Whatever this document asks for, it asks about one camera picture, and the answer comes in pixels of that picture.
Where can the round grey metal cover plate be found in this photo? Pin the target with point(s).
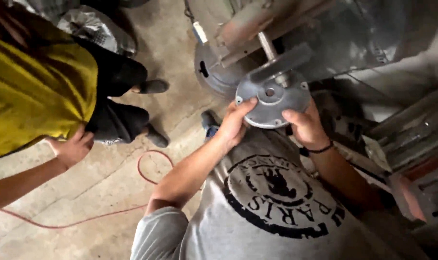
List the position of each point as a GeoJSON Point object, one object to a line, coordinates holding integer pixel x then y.
{"type": "Point", "coordinates": [273, 99]}

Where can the person's grey printed t-shirt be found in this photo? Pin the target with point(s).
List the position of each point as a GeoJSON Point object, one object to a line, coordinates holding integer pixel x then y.
{"type": "Point", "coordinates": [276, 216]}

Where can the black wristband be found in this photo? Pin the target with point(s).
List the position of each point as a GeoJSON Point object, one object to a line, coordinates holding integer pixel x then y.
{"type": "Point", "coordinates": [322, 148]}

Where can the person's left hand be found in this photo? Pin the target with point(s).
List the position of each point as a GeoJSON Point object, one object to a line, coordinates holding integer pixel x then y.
{"type": "Point", "coordinates": [231, 126]}

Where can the steel shaft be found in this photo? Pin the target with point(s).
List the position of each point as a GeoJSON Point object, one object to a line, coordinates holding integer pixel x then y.
{"type": "Point", "coordinates": [268, 47]}

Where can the flat grey metal bar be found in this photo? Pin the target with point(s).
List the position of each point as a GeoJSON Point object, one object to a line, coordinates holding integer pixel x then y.
{"type": "Point", "coordinates": [282, 62]}

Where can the person's right hand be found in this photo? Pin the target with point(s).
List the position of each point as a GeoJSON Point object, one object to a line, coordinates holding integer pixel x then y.
{"type": "Point", "coordinates": [309, 130]}

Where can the large grey metal machine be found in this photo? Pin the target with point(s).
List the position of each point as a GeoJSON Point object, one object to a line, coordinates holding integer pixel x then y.
{"type": "Point", "coordinates": [334, 32]}

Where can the heap of metal bars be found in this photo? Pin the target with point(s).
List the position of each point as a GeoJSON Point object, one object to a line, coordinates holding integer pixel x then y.
{"type": "Point", "coordinates": [417, 144]}

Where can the person's dark shoe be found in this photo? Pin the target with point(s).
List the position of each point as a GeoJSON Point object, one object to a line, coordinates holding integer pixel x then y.
{"type": "Point", "coordinates": [210, 124]}

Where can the round grey metal base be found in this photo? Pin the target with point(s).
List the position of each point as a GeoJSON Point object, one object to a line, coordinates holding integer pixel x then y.
{"type": "Point", "coordinates": [215, 74]}

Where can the white tag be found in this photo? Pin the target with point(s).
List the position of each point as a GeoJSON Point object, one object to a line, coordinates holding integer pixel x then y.
{"type": "Point", "coordinates": [200, 32]}

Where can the silver foil bag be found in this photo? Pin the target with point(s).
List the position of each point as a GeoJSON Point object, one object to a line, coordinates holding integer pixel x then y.
{"type": "Point", "coordinates": [96, 30]}

